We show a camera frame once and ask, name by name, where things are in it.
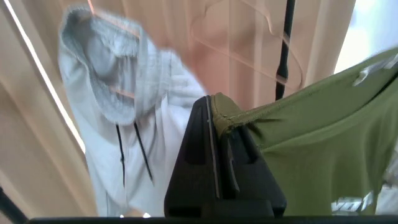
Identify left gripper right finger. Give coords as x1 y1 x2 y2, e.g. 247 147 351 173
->
219 124 287 218

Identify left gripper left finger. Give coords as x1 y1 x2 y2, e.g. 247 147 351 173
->
164 95 221 218

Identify green garment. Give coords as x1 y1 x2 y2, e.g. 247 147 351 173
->
210 46 398 217

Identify pale grey shorts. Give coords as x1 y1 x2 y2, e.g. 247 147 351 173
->
57 4 208 218

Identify pink clothes hanger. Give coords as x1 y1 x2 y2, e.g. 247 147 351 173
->
189 0 304 91
86 0 141 100

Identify black clothes rack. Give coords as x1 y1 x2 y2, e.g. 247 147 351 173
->
0 0 296 224

